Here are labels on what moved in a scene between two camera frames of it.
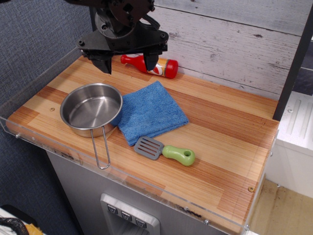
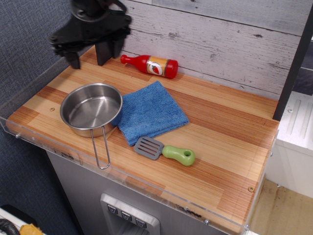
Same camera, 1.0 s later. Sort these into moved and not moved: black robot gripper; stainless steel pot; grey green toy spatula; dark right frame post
Moved: black robot gripper
Not moved: dark right frame post; grey green toy spatula; stainless steel pot
